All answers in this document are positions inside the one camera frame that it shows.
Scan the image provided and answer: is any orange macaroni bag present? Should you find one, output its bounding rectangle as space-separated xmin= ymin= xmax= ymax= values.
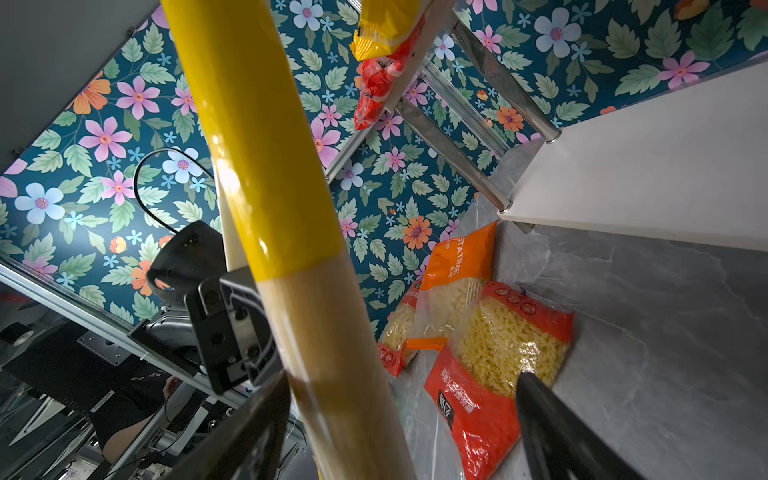
xmin=405 ymin=222 xmax=497 ymax=351

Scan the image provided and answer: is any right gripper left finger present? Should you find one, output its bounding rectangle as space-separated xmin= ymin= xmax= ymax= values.
xmin=165 ymin=371 xmax=291 ymax=480

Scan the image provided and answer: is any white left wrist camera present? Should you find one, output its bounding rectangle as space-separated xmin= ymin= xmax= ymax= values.
xmin=215 ymin=176 xmax=248 ymax=272

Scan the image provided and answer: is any red macaroni bag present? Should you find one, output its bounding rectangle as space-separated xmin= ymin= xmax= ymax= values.
xmin=378 ymin=282 xmax=421 ymax=377

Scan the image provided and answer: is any white two-tier shelf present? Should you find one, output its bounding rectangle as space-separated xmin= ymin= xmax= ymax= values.
xmin=383 ymin=0 xmax=768 ymax=253

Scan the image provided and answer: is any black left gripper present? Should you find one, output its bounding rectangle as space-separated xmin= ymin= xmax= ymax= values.
xmin=185 ymin=267 xmax=282 ymax=395

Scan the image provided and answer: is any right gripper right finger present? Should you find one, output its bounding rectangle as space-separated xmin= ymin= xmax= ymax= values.
xmin=516 ymin=372 xmax=642 ymax=479

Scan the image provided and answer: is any red fusilli bag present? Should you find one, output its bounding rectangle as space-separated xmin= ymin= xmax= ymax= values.
xmin=424 ymin=282 xmax=574 ymax=479

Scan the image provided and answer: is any yellow spaghetti bag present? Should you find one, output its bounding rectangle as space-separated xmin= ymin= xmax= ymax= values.
xmin=163 ymin=1 xmax=415 ymax=479
xmin=350 ymin=0 xmax=431 ymax=62

